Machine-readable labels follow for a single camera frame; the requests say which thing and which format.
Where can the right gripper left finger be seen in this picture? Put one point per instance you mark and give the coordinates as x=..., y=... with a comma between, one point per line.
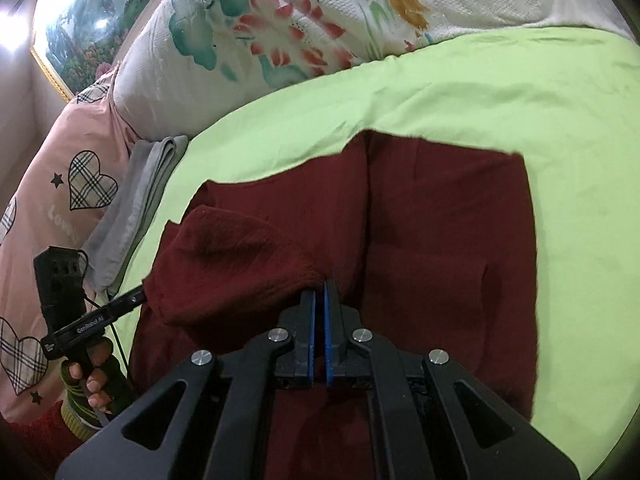
x=295, y=365

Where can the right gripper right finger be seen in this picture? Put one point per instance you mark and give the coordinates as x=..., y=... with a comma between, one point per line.
x=345, y=359

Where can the dark red knit sweater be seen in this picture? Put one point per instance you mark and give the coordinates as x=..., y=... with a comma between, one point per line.
x=433, y=244

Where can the red sleeve left forearm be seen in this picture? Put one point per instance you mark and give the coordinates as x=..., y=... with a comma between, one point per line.
x=36, y=449

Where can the left hand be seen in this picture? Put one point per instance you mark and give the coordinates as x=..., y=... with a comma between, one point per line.
x=89, y=371

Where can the pink heart pattern pillow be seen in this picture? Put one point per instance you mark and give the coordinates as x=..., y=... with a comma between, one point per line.
x=60, y=200

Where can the folded grey cloth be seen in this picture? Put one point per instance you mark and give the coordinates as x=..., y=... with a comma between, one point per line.
x=112, y=243

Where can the gold framed landscape painting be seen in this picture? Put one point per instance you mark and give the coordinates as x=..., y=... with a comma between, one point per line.
x=74, y=42

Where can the white floral quilt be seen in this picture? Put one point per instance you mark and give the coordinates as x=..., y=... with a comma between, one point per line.
x=197, y=60

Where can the light green bed sheet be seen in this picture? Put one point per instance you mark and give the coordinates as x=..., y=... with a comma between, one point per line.
x=567, y=100

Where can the black left camera box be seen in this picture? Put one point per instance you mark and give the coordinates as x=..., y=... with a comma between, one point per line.
x=60, y=274

